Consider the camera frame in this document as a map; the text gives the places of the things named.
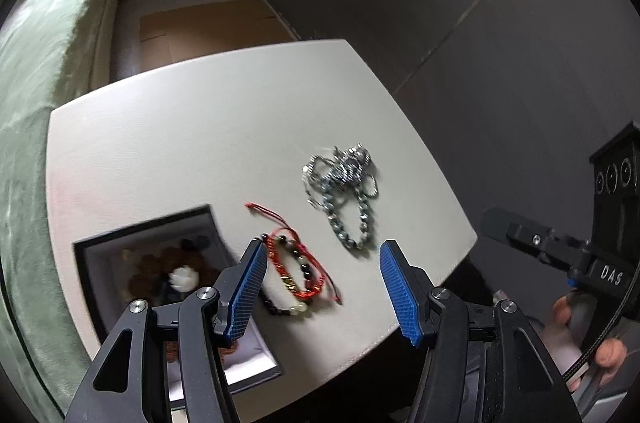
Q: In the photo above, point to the person's right hand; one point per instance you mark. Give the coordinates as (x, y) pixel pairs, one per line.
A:
(610, 352)

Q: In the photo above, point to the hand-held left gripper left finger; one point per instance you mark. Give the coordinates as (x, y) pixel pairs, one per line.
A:
(247, 293)

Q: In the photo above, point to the flat brown cardboard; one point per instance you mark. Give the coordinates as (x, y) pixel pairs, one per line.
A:
(210, 33)

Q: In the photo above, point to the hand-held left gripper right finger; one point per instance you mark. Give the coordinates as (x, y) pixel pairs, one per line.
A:
(397, 293)

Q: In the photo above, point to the white flower bead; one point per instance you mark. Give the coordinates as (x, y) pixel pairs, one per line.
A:
(183, 279)

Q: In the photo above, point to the green blanket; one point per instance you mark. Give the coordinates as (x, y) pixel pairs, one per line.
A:
(45, 53)

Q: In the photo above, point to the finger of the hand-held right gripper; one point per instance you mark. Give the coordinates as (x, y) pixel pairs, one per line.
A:
(525, 230)

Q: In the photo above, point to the square black jewelry box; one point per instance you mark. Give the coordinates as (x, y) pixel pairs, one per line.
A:
(100, 273)

